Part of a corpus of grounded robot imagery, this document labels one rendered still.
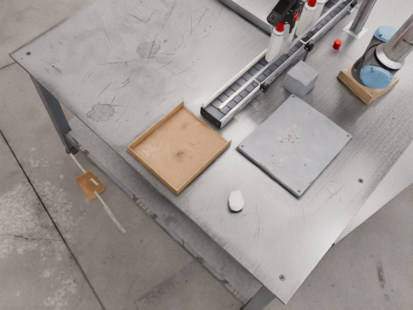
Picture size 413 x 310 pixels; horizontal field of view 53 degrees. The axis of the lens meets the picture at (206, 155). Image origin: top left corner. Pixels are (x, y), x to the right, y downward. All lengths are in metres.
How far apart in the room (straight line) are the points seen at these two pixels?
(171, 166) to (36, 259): 1.11
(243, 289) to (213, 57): 1.08
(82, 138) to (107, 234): 0.55
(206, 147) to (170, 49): 0.52
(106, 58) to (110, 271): 1.10
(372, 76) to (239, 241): 0.77
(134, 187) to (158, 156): 0.65
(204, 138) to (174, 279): 0.92
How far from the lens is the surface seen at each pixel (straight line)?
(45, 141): 2.70
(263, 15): 2.02
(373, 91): 1.87
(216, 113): 1.63
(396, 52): 1.61
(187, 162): 1.56
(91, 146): 2.35
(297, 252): 1.49
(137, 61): 1.85
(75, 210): 2.45
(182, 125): 1.64
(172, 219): 2.12
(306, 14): 1.87
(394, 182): 1.73
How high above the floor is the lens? 2.21
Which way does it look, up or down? 61 degrees down
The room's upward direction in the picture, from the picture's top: 7 degrees clockwise
